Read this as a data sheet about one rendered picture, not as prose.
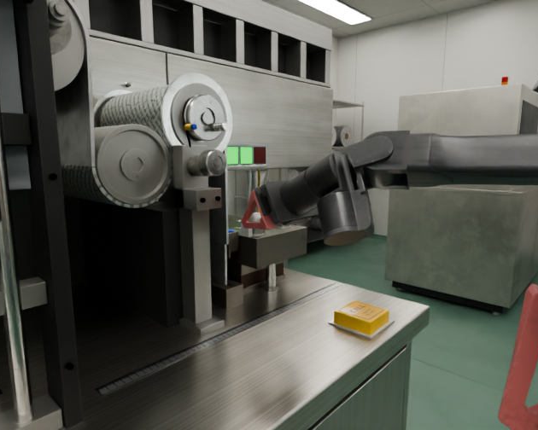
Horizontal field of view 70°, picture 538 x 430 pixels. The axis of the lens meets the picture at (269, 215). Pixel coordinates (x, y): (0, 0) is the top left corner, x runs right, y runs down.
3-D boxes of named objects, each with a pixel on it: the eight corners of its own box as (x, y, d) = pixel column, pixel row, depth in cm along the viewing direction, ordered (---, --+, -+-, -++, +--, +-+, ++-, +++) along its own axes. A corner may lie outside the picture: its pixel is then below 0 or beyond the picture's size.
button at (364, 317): (369, 336, 62) (370, 322, 62) (332, 323, 67) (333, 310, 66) (388, 322, 67) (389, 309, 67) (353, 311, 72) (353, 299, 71)
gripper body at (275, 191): (312, 218, 66) (345, 200, 61) (271, 226, 58) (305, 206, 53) (298, 183, 67) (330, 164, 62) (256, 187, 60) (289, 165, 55)
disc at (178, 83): (163, 163, 61) (159, 66, 58) (161, 163, 61) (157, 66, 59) (233, 161, 72) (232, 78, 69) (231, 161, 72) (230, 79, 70)
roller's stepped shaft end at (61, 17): (45, 21, 37) (43, -15, 37) (26, 34, 41) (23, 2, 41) (79, 29, 40) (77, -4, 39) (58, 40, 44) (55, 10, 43)
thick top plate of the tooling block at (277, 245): (256, 269, 74) (256, 238, 74) (149, 238, 101) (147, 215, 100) (307, 253, 86) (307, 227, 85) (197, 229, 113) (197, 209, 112)
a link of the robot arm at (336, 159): (357, 153, 57) (331, 142, 53) (367, 194, 54) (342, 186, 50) (323, 175, 61) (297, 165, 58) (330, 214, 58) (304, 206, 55)
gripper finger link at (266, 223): (269, 238, 69) (307, 218, 62) (240, 245, 64) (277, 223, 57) (256, 203, 70) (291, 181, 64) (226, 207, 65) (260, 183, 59)
